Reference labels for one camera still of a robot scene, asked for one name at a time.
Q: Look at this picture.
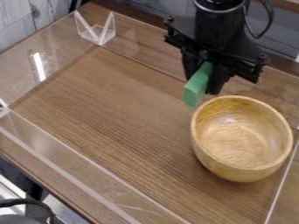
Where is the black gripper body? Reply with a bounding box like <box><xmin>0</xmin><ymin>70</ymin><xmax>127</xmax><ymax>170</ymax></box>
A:
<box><xmin>163</xmin><ymin>0</ymin><xmax>271</xmax><ymax>85</ymax></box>

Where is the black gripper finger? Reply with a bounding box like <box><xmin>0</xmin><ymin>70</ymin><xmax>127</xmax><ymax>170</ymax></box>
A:
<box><xmin>181</xmin><ymin>49</ymin><xmax>203</xmax><ymax>81</ymax></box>
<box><xmin>207</xmin><ymin>60</ymin><xmax>234</xmax><ymax>95</ymax></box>

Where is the green rectangular block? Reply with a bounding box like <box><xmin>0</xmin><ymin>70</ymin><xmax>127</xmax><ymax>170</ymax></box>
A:
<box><xmin>183</xmin><ymin>62</ymin><xmax>214</xmax><ymax>108</ymax></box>

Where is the brown wooden bowl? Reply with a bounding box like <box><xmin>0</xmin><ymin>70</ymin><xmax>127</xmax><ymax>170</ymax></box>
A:
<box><xmin>191</xmin><ymin>95</ymin><xmax>294</xmax><ymax>183</ymax></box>

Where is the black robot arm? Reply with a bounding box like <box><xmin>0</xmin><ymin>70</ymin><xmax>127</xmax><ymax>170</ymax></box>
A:
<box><xmin>164</xmin><ymin>0</ymin><xmax>270</xmax><ymax>95</ymax></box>

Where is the clear acrylic corner bracket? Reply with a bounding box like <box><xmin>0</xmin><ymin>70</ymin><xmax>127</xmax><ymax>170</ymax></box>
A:
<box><xmin>73</xmin><ymin>11</ymin><xmax>116</xmax><ymax>46</ymax></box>

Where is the clear acrylic tray wall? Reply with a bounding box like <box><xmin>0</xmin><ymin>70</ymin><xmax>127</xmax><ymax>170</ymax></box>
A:
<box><xmin>0</xmin><ymin>104</ymin><xmax>191</xmax><ymax>224</ymax></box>

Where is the black metal table frame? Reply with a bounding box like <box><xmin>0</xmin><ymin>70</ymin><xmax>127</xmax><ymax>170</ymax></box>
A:
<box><xmin>0</xmin><ymin>158</ymin><xmax>65</xmax><ymax>224</ymax></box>

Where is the black cable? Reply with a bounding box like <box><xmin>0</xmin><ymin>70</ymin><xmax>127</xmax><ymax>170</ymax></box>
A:
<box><xmin>0</xmin><ymin>198</ymin><xmax>56</xmax><ymax>224</ymax></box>

